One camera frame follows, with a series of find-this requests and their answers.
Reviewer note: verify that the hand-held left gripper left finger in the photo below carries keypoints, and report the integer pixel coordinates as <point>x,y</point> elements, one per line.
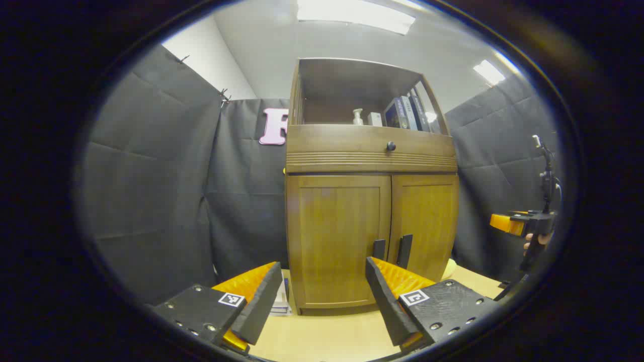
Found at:
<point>261,306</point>

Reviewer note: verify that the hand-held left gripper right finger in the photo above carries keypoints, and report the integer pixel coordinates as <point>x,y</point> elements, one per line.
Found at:
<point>385,301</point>

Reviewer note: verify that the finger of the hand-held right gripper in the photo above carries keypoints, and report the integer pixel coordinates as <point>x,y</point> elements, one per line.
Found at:
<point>505,224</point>

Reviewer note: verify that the wooden cabinet door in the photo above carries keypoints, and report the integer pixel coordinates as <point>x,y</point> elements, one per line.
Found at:
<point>332,236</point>
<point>427,221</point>

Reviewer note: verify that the wooden double-door shoe cabinet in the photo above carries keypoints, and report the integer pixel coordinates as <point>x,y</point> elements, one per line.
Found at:
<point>347,80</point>

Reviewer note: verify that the wooden cabinet drawer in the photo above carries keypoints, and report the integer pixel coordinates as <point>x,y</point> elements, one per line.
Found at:
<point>342,146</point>

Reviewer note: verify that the small ceiling light panel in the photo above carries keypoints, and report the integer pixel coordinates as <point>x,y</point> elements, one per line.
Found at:
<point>489,72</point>

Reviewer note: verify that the small white box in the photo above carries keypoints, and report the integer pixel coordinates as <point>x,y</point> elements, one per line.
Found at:
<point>375,119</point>

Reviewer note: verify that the black backdrop cloth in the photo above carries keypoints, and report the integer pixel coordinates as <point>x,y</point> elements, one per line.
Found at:
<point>151,176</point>

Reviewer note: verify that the white pump bottle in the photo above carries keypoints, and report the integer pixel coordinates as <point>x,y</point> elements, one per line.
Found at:
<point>357,118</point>

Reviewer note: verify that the black backdrop clip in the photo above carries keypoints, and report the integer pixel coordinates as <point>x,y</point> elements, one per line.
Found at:
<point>224,95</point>
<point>183,59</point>

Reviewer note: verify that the large ceiling light panel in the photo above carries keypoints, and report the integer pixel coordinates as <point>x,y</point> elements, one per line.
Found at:
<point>352,15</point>

